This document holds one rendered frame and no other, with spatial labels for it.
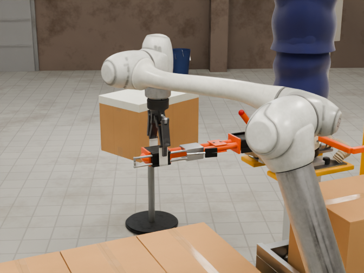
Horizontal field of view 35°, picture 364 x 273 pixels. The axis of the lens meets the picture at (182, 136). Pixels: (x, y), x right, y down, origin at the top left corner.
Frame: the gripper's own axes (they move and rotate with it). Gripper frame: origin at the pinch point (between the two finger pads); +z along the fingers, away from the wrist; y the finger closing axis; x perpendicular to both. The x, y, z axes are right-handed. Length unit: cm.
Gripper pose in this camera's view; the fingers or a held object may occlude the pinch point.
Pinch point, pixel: (158, 154)
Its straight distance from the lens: 203.0
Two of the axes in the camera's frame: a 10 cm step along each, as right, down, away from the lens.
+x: -9.1, 1.2, -4.0
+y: -4.2, -2.6, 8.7
